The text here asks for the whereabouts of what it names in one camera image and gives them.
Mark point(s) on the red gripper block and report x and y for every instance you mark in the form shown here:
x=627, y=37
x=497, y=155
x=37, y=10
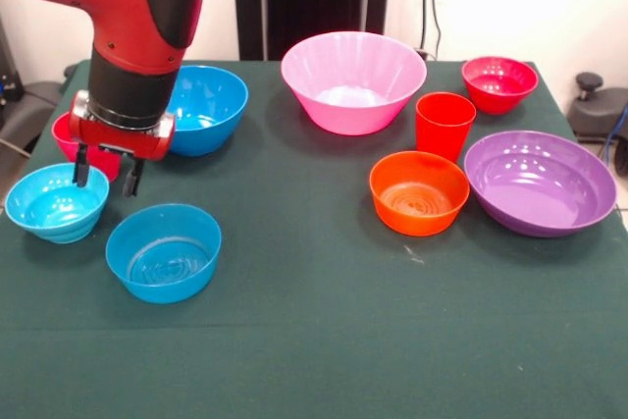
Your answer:
x=122, y=141

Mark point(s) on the ribbed pink-red cup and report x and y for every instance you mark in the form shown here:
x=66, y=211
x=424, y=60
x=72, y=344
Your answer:
x=105, y=166

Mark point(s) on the ribbed cyan bowl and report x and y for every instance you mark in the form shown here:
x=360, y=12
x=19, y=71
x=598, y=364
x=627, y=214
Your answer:
x=54, y=230

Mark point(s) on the flat-bottomed blue bowl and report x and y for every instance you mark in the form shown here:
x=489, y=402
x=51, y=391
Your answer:
x=162, y=291

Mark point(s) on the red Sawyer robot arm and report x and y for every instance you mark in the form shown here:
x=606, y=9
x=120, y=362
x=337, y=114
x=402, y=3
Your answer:
x=122, y=7

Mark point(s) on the grey black equipment base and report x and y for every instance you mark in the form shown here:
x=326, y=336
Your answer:
x=29, y=110
x=596, y=110

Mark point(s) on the deep blue bowl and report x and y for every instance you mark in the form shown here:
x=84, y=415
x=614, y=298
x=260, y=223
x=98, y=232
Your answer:
x=211, y=90

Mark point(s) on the dark green table cloth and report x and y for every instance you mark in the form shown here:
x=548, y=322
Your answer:
x=314, y=340

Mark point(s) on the large pink bowl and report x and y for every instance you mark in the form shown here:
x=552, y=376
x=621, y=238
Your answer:
x=353, y=75

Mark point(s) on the orange bowl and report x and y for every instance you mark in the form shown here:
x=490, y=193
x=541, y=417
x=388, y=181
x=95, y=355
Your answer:
x=417, y=223

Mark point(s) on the red cup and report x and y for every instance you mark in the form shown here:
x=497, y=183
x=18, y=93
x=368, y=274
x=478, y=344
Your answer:
x=441, y=134

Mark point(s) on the small crimson bowl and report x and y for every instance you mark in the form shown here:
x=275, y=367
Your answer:
x=498, y=100

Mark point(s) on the wide purple bowl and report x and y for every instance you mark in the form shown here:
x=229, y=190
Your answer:
x=539, y=188

